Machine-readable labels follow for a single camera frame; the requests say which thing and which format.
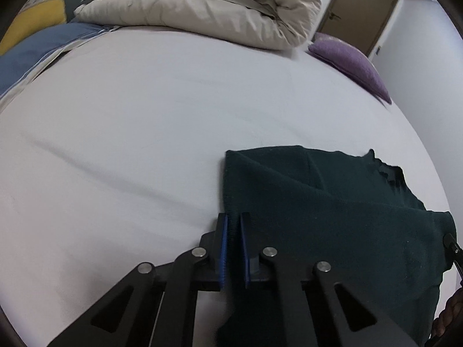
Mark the white bed sheet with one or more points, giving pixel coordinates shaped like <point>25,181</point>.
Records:
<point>144,133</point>

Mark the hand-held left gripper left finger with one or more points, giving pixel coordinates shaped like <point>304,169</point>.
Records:
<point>224,249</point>

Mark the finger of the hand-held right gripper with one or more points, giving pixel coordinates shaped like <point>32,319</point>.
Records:
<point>452,244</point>

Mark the yellow pillow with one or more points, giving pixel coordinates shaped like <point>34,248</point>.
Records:
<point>39,11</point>

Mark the purple pillow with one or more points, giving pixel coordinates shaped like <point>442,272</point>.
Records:
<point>347,59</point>

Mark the beige folded duvet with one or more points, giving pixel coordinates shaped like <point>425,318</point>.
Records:
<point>202,11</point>

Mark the dark green fleece garment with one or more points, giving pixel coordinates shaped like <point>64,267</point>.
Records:
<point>325,206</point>

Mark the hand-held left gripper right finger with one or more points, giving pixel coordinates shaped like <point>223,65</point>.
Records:
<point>245,249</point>

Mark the blue bedding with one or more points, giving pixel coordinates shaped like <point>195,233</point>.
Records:
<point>32,52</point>

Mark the brown wooden door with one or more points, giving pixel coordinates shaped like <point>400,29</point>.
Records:
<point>361,11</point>

